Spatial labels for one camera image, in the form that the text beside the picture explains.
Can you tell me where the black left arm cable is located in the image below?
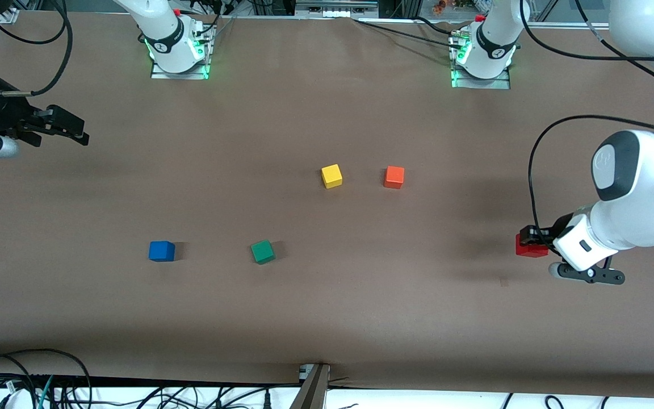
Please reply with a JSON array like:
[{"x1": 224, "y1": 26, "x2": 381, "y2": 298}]
[{"x1": 517, "y1": 0, "x2": 654, "y2": 239}]

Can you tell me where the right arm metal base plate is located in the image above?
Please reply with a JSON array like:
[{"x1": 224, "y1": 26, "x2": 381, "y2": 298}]
[{"x1": 150, "y1": 23, "x2": 212, "y2": 80}]

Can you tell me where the black base power cable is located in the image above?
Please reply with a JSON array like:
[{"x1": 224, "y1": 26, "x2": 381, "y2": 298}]
[{"x1": 353, "y1": 17, "x2": 464, "y2": 49}]

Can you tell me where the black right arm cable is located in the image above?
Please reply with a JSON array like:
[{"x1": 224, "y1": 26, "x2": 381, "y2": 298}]
[{"x1": 0, "y1": 0, "x2": 73, "y2": 96}]

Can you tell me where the teal network cable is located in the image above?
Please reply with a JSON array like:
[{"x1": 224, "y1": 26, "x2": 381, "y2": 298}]
[{"x1": 37, "y1": 375, "x2": 55, "y2": 409}]

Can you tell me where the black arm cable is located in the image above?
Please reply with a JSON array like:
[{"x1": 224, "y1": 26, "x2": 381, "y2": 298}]
[
  {"x1": 0, "y1": 0, "x2": 73, "y2": 96},
  {"x1": 517, "y1": 0, "x2": 654, "y2": 239}
]

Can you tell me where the yellow wooden block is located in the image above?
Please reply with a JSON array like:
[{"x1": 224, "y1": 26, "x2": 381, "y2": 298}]
[{"x1": 321, "y1": 164, "x2": 343, "y2": 189}]

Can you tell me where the red wooden block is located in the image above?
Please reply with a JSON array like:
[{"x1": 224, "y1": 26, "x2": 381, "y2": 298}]
[{"x1": 515, "y1": 233, "x2": 549, "y2": 258}]

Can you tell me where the aluminium table edge rail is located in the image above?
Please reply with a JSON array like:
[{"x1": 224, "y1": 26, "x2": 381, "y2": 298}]
[{"x1": 523, "y1": 20, "x2": 611, "y2": 30}]

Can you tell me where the blue wooden block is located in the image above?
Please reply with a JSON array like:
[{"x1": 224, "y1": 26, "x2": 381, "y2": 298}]
[{"x1": 148, "y1": 241, "x2": 176, "y2": 262}]

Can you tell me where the brown paper table cover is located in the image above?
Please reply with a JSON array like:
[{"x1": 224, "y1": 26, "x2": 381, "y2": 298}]
[{"x1": 0, "y1": 11, "x2": 654, "y2": 398}]

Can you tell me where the silver power strip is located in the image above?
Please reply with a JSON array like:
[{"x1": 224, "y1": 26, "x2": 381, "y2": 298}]
[{"x1": 296, "y1": 0, "x2": 379, "y2": 19}]

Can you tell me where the black looped floor cable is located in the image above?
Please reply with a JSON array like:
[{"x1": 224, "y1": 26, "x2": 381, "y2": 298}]
[{"x1": 0, "y1": 348, "x2": 93, "y2": 409}]

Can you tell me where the green wooden block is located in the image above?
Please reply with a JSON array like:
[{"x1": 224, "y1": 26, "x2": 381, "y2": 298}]
[{"x1": 250, "y1": 239, "x2": 276, "y2": 265}]

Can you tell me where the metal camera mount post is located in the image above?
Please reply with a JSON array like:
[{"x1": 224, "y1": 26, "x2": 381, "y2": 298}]
[{"x1": 290, "y1": 364, "x2": 330, "y2": 409}]

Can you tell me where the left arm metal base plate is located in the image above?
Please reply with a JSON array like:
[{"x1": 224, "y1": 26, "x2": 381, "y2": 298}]
[{"x1": 451, "y1": 34, "x2": 512, "y2": 90}]

